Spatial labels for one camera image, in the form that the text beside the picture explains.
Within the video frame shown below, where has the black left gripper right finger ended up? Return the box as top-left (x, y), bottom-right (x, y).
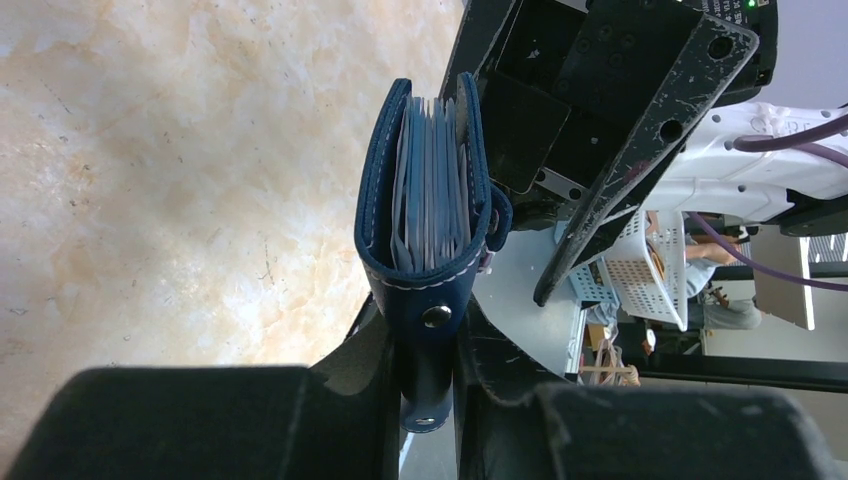
top-left (454, 303), bottom-right (842, 479)

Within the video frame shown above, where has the dark blue card holder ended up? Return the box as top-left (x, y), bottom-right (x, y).
top-left (354, 72), bottom-right (512, 433)

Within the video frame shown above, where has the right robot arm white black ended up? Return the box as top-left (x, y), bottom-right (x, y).
top-left (441, 1), bottom-right (847, 305)

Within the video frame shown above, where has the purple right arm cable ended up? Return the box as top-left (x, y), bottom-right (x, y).
top-left (685, 112), bottom-right (848, 294)

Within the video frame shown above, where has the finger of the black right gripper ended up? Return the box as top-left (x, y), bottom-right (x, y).
top-left (533, 13), bottom-right (759, 306)

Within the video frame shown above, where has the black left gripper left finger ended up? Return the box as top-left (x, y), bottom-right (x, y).
top-left (8, 318), bottom-right (399, 479)

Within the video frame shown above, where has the white perforated basket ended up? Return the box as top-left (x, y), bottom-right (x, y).
top-left (604, 211), bottom-right (688, 331)

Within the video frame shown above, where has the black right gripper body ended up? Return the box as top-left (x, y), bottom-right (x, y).
top-left (441, 1), bottom-right (778, 229)

